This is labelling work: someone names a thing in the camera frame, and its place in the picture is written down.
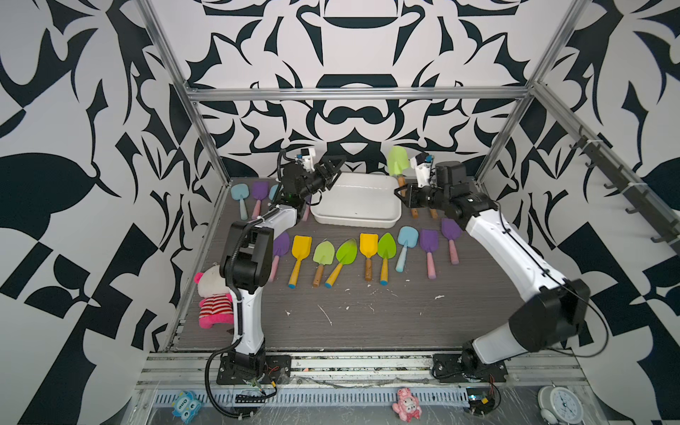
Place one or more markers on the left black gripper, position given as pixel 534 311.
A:
pixel 328 174

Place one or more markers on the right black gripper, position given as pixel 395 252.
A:
pixel 411 200

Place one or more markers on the blue toy shovel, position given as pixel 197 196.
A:
pixel 273 192

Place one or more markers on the purple square shovel pink handle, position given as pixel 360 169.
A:
pixel 260 191

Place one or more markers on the teal square shovel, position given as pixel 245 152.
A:
pixel 239 193

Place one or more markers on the light blue pointed shovel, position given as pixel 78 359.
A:
pixel 407 238

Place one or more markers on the purple pointed shovel pink handle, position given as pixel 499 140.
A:
pixel 281 248

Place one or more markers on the white plastic storage box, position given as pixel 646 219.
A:
pixel 359 200

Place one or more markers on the green square shovel wooden handle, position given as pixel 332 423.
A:
pixel 397 163

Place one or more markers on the yellow toy shovel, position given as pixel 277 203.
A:
pixel 301 248

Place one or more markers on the green shovel yellow blue-tipped handle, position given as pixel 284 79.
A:
pixel 386 251

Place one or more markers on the green pointed shovel yellow handle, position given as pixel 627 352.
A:
pixel 345 255

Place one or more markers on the yellow shovel wooden handle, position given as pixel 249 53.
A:
pixel 368 244

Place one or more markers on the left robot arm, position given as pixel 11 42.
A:
pixel 248 255

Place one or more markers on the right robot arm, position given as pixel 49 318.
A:
pixel 554 307

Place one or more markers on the pink striped plush doll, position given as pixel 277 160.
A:
pixel 215 306

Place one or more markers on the small green circuit board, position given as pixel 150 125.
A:
pixel 483 403

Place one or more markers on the pink bear toy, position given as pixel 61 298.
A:
pixel 407 406

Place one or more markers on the white alarm clock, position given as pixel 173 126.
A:
pixel 559 405

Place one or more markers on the blue owl toy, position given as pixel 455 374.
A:
pixel 186 406

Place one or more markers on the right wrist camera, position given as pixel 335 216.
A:
pixel 422 165

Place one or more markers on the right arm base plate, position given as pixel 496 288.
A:
pixel 464 368

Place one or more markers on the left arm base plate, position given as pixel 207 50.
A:
pixel 238 369

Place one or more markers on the black wall hook rack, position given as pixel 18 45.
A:
pixel 622 180

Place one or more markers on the white slotted cable duct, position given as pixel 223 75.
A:
pixel 348 397

